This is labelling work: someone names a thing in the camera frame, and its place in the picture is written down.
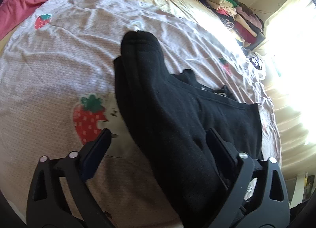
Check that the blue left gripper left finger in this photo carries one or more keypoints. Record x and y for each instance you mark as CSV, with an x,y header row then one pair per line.
x,y
92,154

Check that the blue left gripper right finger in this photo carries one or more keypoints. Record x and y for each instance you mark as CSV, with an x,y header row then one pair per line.
x,y
225,156

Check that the black orange sweatshirt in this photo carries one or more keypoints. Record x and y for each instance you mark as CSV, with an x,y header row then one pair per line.
x,y
168,117

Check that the stack of folded clothes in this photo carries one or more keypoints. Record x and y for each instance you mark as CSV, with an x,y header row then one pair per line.
x,y
238,17

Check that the lilac strawberry print blanket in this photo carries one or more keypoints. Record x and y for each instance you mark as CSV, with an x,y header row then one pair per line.
x,y
65,51

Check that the purple white crumpled garment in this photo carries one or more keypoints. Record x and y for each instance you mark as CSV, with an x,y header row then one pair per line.
x,y
257,62

